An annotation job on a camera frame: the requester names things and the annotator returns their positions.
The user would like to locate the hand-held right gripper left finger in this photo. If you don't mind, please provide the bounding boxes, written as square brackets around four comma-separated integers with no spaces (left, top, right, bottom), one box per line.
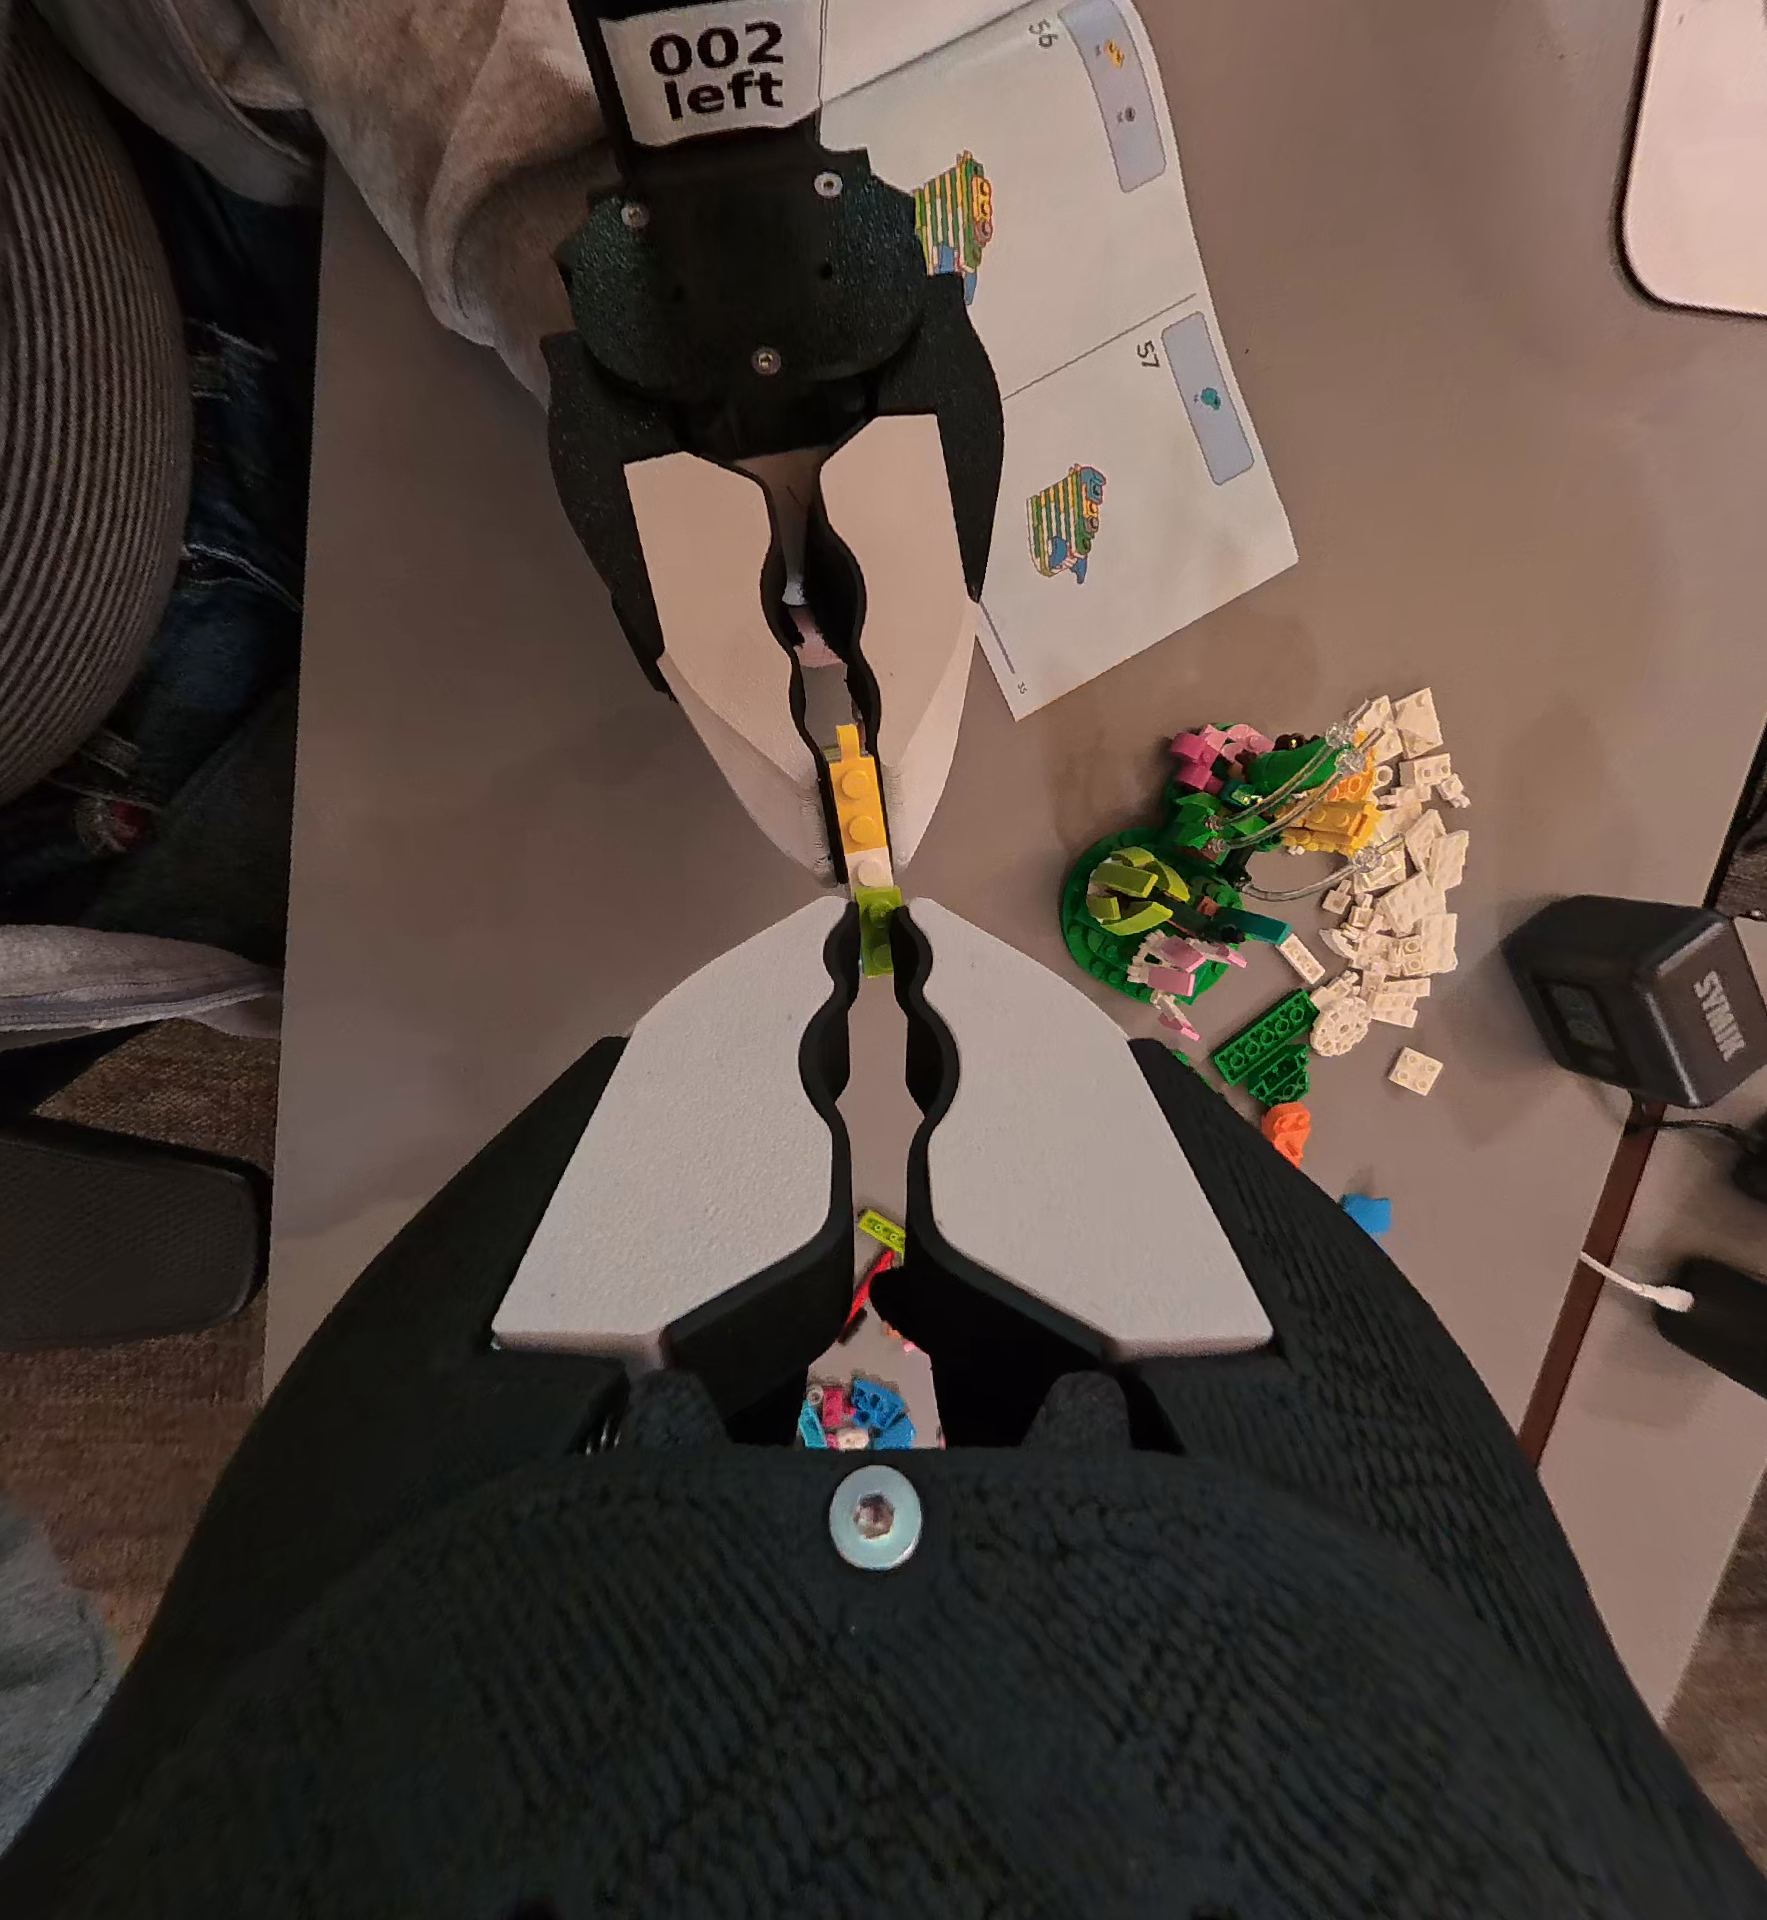
[492,894,857,1442]

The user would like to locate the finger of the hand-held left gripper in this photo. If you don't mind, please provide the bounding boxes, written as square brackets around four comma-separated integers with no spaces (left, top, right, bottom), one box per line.
[622,452,847,883]
[814,408,981,875]

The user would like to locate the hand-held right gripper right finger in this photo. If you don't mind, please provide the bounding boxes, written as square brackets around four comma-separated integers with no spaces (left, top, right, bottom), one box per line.
[892,894,1280,1448]

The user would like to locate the striped brick assembly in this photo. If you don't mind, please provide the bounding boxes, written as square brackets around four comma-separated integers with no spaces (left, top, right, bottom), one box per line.
[823,720,903,898]

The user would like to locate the person's left forearm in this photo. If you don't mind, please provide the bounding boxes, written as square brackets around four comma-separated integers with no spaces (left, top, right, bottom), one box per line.
[67,0,634,410]

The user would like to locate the grey desk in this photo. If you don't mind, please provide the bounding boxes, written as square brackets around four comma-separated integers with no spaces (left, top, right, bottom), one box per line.
[265,0,1767,1728]

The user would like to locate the pile of green bricks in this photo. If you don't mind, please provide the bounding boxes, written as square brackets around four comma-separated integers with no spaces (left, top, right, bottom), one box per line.
[1214,989,1346,1108]

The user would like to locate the brick instruction booklet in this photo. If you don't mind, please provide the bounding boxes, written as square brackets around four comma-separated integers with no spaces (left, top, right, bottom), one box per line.
[821,0,1302,723]

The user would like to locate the scattered small coloured bricks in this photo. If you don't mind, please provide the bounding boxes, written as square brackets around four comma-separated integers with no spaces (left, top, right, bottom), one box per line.
[800,1190,1398,1454]

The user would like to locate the green plant brick model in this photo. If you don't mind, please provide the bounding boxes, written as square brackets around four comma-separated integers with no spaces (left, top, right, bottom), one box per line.
[1058,723,1388,1039]

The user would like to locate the pile of white bricks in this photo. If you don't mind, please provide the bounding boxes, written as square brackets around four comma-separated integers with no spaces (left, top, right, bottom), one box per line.
[1311,686,1480,1061]

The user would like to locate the person's blue jeans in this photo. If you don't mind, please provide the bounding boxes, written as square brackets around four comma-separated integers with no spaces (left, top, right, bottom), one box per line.
[71,134,319,960]

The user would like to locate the black charger box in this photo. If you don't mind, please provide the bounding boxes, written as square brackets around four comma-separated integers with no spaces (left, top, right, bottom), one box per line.
[1501,894,1767,1114]

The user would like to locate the black chair armrest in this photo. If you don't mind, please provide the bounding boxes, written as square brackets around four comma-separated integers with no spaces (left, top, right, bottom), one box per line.
[0,1109,265,1352]

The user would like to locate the person's grey cardigan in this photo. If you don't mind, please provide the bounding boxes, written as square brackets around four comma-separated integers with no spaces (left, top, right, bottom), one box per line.
[0,914,279,1052]

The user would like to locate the person's striped grey top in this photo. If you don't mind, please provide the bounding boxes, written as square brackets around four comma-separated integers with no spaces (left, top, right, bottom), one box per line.
[0,0,198,852]

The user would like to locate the white lamp base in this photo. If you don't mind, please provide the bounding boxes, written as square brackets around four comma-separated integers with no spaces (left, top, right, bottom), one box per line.
[1619,0,1767,330]

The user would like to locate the white cable plug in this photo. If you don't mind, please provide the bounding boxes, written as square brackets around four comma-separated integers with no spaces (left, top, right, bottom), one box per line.
[1577,1248,1699,1316]

